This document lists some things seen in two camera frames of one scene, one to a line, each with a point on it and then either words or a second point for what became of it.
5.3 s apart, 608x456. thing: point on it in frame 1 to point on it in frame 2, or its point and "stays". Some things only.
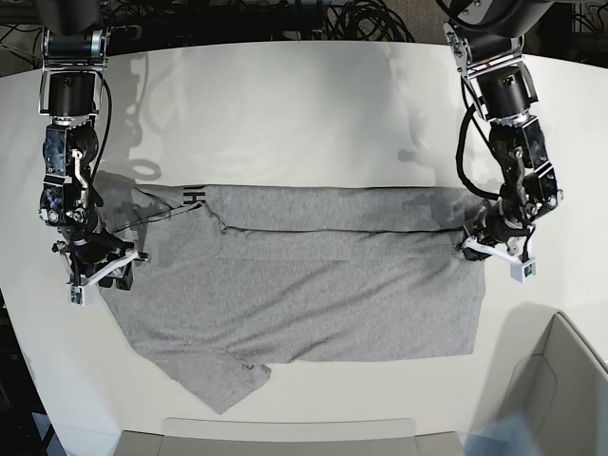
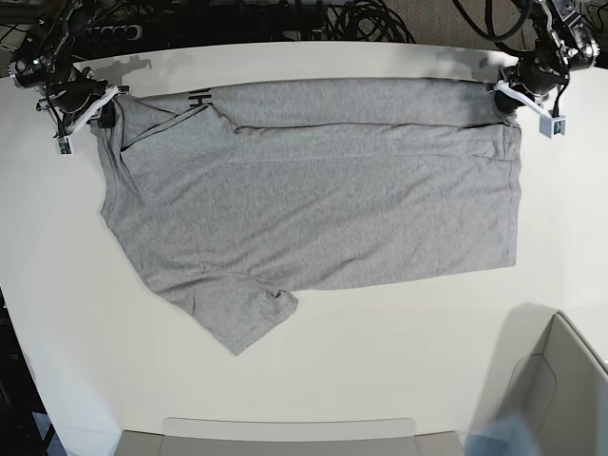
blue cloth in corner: (512, 435) stays
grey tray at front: (289, 436) stays
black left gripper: (88, 248) to (76, 91)
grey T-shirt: (237, 279) to (230, 198)
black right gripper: (494, 222) to (534, 74)
